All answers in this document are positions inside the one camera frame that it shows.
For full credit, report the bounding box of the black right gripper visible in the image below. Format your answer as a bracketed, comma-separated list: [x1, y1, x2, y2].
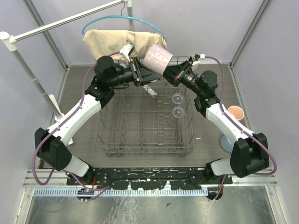
[157, 61, 203, 97]

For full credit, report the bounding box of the lilac ceramic mug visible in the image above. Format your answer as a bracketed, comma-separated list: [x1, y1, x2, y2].
[143, 44, 173, 75]

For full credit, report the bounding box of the clear faceted glass cup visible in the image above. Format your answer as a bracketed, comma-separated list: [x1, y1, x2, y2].
[171, 93, 185, 107]

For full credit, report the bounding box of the blue ceramic mug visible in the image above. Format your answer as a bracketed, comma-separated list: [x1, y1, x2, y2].
[220, 135, 233, 153]

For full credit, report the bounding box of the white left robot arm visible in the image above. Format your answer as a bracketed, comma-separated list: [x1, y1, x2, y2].
[32, 56, 168, 185]

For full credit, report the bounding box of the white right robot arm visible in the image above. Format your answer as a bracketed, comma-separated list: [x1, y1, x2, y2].
[163, 61, 270, 184]

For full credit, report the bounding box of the teal clothes hanger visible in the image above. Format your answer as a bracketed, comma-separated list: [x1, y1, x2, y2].
[81, 3, 168, 42]

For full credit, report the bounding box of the beige cloth on hanger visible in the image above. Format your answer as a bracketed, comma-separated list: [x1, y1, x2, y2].
[83, 29, 167, 60]

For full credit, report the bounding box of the pink ceramic mug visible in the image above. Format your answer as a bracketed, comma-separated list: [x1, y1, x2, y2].
[228, 105, 245, 121]

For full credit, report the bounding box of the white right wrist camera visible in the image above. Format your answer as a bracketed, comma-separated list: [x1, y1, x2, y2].
[189, 54, 206, 70]

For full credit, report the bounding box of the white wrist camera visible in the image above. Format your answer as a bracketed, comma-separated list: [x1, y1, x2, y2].
[189, 54, 206, 70]
[119, 43, 134, 63]

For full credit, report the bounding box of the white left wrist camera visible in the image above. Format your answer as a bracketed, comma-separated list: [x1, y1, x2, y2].
[119, 43, 134, 63]

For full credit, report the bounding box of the grey wire dish rack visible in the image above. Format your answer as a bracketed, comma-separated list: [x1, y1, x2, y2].
[96, 77, 195, 157]

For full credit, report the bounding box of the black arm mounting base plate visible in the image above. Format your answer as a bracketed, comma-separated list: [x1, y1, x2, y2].
[66, 167, 233, 190]

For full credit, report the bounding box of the white clothes rail stand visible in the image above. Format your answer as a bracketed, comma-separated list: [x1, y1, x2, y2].
[0, 0, 157, 146]

